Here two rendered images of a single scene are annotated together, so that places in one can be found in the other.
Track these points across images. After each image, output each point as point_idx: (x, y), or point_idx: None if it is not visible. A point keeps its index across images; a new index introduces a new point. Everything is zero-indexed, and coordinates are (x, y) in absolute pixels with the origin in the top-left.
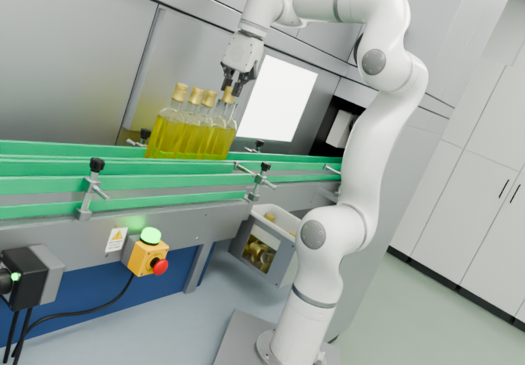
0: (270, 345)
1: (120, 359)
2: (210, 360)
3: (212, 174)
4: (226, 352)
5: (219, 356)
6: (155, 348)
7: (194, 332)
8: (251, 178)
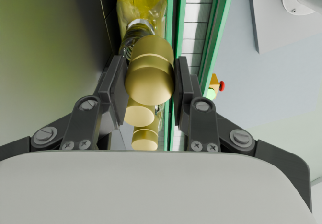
0: None
1: (213, 69)
2: (250, 28)
3: (215, 56)
4: (262, 29)
5: (259, 36)
6: (220, 51)
7: (229, 18)
8: None
